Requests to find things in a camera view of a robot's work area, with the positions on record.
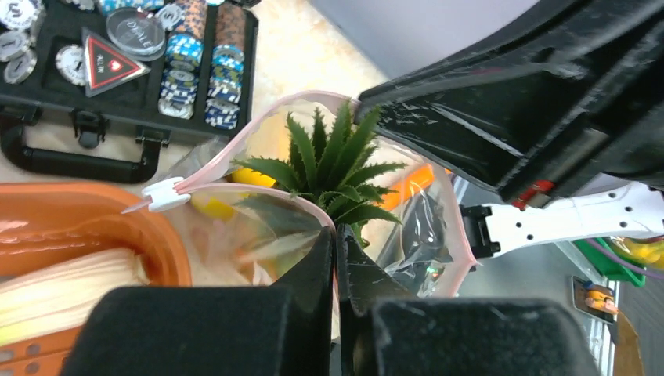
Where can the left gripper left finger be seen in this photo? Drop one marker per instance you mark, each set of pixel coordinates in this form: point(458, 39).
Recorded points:
point(280, 329)

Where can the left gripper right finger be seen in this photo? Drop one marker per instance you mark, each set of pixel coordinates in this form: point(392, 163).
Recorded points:
point(385, 330)

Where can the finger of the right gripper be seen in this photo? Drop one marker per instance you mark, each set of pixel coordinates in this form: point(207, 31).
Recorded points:
point(567, 91)

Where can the clear zip top bag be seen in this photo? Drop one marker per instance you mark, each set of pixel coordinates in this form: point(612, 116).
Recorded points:
point(427, 252)

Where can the orange pineapple toy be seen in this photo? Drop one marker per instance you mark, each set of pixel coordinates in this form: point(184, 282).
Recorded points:
point(329, 167)

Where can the yellow bell pepper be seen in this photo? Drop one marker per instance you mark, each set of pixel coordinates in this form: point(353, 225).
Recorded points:
point(221, 205)

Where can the orange carrot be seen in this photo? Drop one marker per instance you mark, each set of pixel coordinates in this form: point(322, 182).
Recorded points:
point(407, 187)

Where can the green bin in background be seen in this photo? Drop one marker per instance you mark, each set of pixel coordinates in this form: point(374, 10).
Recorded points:
point(625, 259)

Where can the small toy figure box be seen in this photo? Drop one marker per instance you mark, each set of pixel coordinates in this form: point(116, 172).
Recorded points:
point(594, 300)

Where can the orange plastic basket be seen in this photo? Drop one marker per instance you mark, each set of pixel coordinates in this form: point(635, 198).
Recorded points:
point(43, 224)

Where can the black open carrying case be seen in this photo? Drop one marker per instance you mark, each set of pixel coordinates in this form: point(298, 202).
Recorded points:
point(97, 89)

